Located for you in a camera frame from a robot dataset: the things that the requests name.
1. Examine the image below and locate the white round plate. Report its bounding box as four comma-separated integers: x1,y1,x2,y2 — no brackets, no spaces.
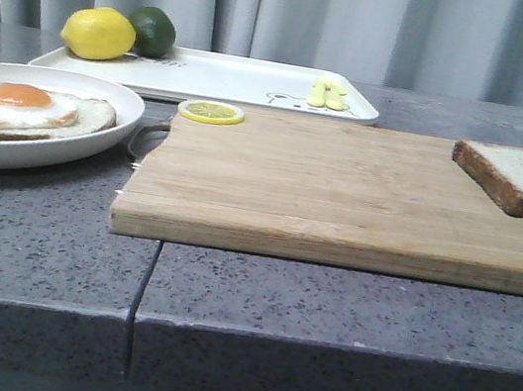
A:
0,58,151,199

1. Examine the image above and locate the white bear print tray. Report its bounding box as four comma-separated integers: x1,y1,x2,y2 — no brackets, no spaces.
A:
30,47,378,125

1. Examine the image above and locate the bottom bread slice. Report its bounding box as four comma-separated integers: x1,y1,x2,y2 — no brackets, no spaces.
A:
0,90,117,141

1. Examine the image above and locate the wooden cutting board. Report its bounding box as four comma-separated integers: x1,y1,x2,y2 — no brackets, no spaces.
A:
109,109,523,295

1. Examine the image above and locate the lemon slice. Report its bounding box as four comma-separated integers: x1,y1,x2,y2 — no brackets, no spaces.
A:
177,100,245,126

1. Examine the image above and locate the yellow plastic fork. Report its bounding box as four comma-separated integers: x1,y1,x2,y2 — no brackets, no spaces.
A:
306,79,329,108

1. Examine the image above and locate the yellow plastic knife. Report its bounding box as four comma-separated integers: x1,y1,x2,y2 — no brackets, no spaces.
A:
324,79,347,112

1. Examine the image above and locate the green lime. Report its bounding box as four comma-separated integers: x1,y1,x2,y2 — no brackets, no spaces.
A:
129,6,176,58

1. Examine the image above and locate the yellow lemon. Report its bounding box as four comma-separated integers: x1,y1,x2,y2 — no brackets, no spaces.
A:
60,7,137,60

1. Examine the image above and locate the fried egg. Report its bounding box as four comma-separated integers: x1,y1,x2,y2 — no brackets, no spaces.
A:
0,82,79,130

